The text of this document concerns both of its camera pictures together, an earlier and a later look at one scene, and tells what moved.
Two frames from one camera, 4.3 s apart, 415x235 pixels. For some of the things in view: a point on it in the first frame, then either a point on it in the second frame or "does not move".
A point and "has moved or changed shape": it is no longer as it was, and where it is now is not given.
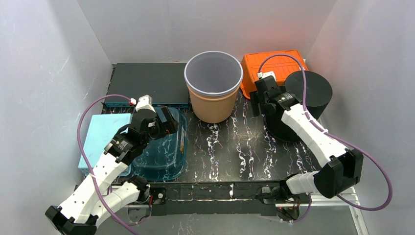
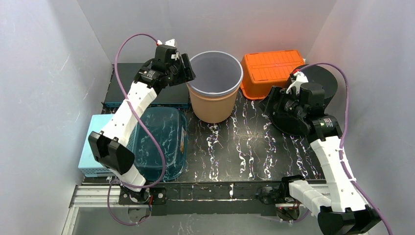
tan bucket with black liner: (213, 96) does not move
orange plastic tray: (281, 65) does not move
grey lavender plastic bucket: (213, 73) does not move
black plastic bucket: (319, 96) has moved or changed shape
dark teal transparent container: (164, 158) does not move
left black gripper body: (169, 118) to (181, 70)
